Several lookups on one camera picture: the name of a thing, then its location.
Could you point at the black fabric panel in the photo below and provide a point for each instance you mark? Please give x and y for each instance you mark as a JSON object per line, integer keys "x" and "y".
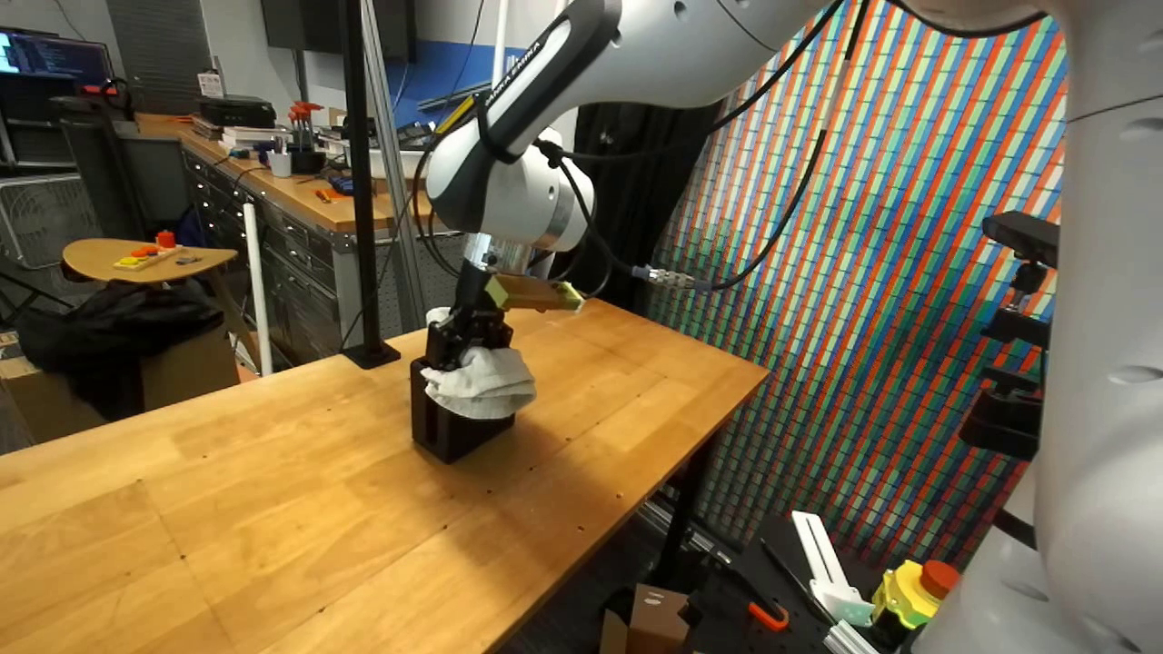
{"x": 639, "y": 204}

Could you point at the small orange red tool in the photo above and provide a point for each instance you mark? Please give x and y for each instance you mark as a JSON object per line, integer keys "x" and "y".
{"x": 150, "y": 250}

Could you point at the black table leg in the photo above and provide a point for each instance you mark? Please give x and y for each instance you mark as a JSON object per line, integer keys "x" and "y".
{"x": 686, "y": 522}

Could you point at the white towel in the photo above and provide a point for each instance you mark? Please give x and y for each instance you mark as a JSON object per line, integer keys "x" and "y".
{"x": 485, "y": 384}

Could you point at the colourful striped curtain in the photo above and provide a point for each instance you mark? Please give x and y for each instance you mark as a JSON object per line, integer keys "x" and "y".
{"x": 872, "y": 302}

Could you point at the brown cardboard box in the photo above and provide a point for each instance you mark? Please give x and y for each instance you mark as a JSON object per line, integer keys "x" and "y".
{"x": 654, "y": 618}
{"x": 193, "y": 368}

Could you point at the black pole stand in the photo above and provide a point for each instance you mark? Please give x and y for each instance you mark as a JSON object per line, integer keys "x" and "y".
{"x": 359, "y": 182}

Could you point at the black equipment rack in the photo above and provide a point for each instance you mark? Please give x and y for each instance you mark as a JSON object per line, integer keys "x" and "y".
{"x": 60, "y": 131}

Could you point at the yellow green plastic object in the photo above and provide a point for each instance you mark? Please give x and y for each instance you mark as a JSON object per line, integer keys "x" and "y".
{"x": 901, "y": 596}

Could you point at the red black clamp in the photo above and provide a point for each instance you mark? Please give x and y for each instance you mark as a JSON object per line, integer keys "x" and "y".
{"x": 306, "y": 146}

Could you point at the red round cap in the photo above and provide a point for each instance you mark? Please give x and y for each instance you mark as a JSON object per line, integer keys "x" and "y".
{"x": 940, "y": 577}

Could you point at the short white pole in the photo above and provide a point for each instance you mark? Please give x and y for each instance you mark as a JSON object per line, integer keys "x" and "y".
{"x": 254, "y": 292}

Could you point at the black bag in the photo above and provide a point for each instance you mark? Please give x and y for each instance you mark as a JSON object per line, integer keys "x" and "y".
{"x": 95, "y": 347}

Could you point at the black perforated basket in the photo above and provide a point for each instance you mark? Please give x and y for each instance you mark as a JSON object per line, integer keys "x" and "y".
{"x": 454, "y": 436}

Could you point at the blue lit monitor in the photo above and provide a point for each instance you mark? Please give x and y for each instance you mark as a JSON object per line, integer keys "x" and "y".
{"x": 49, "y": 57}

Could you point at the round wooden stool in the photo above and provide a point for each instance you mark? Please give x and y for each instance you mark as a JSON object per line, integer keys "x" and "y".
{"x": 204, "y": 259}

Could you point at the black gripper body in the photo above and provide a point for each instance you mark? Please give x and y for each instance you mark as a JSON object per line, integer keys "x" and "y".
{"x": 473, "y": 302}

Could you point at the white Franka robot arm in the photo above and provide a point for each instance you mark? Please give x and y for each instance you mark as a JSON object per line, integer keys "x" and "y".
{"x": 520, "y": 193}

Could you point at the flat black device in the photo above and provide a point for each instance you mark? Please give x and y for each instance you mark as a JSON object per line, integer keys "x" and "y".
{"x": 236, "y": 110}

